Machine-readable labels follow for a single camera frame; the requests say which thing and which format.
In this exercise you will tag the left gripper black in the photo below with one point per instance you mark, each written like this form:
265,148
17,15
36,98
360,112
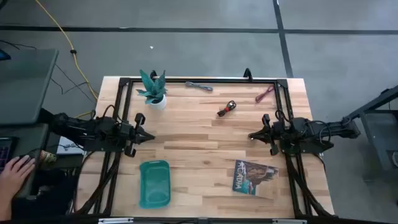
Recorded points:
129,133

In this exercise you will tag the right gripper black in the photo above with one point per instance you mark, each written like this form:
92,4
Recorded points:
280,135

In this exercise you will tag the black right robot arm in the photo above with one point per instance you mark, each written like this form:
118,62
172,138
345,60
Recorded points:
326,127

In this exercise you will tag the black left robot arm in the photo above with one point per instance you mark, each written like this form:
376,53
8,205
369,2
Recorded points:
87,130

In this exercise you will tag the person's forearm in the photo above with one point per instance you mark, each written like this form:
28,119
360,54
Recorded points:
4,208

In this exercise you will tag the succulent plant in white pot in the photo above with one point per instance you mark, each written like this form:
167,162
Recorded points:
158,102

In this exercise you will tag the teal plastic bin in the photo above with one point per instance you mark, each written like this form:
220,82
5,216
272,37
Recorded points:
154,186

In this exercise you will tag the white printed paper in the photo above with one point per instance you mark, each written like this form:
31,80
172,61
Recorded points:
70,147

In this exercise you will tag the patterned can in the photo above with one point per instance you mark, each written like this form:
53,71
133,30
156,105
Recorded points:
47,156

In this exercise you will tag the black metal cart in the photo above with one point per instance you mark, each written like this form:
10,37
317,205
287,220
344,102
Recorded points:
376,124

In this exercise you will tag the grey desk top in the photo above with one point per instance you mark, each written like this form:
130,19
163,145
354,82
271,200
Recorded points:
25,87

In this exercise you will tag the person's hand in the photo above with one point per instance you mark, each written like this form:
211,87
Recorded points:
15,174

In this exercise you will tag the backlit keyboard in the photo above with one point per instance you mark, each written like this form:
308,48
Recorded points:
5,152

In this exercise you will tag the blue object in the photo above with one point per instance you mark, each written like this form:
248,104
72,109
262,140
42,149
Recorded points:
3,55

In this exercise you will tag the black frame clamp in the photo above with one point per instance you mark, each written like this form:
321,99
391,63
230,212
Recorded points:
247,74
153,74

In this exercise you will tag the black metal table frame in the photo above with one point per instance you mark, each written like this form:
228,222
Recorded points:
202,81

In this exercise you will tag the silver metal bracket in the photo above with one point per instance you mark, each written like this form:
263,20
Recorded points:
115,221
289,221

